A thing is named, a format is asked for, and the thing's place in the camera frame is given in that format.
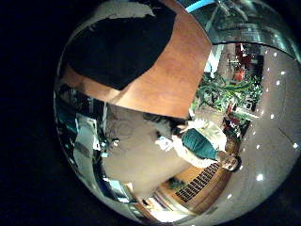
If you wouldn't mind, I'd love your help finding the black piece of clothing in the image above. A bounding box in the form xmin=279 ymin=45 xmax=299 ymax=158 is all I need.
xmin=64 ymin=0 xmax=178 ymax=91

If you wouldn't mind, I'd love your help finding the blue strip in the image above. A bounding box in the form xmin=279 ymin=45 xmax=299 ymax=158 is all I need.
xmin=184 ymin=0 xmax=217 ymax=13

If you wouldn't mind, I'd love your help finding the red object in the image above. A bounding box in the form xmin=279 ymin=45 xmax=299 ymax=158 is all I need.
xmin=233 ymin=43 xmax=255 ymax=83

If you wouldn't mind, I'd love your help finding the white equipment stand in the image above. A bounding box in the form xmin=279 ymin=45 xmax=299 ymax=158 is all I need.
xmin=73 ymin=112 xmax=102 ymax=186

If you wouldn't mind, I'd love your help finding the dark floor vent grille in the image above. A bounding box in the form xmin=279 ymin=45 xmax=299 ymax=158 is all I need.
xmin=173 ymin=161 xmax=222 ymax=203

